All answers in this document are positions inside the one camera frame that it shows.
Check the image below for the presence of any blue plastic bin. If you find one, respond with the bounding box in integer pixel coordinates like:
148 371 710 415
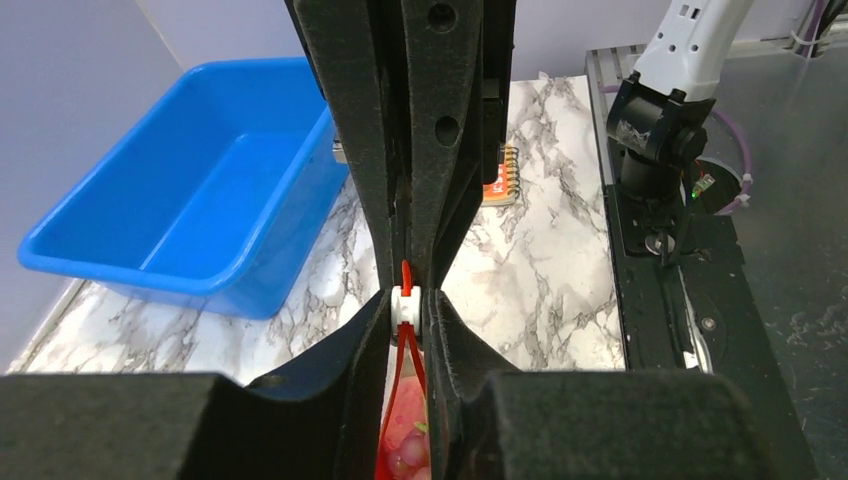
17 57 348 319

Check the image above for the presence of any red grape bunch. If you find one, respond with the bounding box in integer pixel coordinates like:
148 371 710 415
385 428 432 480

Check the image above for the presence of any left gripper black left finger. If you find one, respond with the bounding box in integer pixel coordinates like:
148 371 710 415
1 291 391 479

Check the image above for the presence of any clear zip top bag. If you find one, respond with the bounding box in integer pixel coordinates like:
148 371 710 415
374 260 430 479

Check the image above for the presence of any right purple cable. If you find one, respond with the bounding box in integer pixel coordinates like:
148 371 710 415
599 0 848 217

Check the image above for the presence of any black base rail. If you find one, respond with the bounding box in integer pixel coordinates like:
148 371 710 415
603 186 818 479

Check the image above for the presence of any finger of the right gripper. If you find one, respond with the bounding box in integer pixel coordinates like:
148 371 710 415
401 1 516 289

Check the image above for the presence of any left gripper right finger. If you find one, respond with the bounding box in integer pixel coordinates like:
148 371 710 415
423 289 818 479

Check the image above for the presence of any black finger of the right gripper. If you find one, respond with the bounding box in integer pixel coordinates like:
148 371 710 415
286 1 395 288

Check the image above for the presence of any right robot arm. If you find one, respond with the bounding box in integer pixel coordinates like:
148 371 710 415
287 1 751 290

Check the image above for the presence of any orange snack packet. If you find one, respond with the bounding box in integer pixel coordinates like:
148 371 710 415
482 145 521 207

